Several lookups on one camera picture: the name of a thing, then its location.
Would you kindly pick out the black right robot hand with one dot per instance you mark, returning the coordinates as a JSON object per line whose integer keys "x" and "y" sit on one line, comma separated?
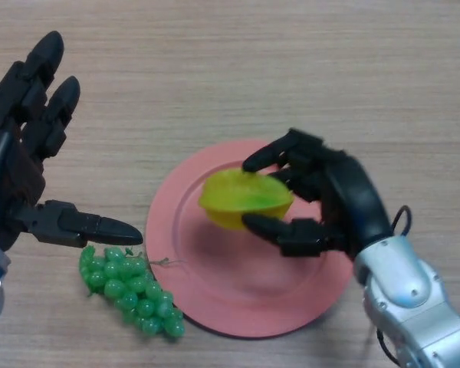
{"x": 352, "y": 195}

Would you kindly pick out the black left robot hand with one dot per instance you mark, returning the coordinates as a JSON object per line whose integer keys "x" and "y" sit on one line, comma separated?
{"x": 7, "y": 165}

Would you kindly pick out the yellow starfruit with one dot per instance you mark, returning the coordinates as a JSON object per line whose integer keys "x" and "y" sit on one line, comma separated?
{"x": 237, "y": 195}

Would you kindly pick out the pink round plate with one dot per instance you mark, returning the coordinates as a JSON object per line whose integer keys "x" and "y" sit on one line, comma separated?
{"x": 234, "y": 276}

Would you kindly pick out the green grape bunch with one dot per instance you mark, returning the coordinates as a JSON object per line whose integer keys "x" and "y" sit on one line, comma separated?
{"x": 130, "y": 291}

